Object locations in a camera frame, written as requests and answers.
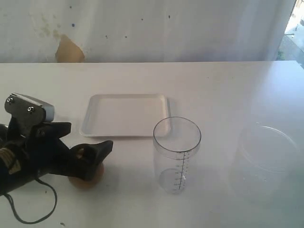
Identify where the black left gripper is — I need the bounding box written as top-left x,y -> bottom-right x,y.
0,122 -> 114,181

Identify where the brown wooden cup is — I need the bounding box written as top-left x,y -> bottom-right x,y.
68,148 -> 105,190

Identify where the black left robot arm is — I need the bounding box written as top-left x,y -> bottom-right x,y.
0,122 -> 113,195

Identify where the clear measuring jar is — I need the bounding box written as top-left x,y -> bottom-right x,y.
153,116 -> 202,194

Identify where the white rectangular tray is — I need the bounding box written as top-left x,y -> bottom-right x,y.
79,94 -> 171,137

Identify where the large clear plastic container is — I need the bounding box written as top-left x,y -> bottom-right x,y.
229,123 -> 299,205

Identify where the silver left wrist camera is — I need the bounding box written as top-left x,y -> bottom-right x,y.
4,93 -> 55,127

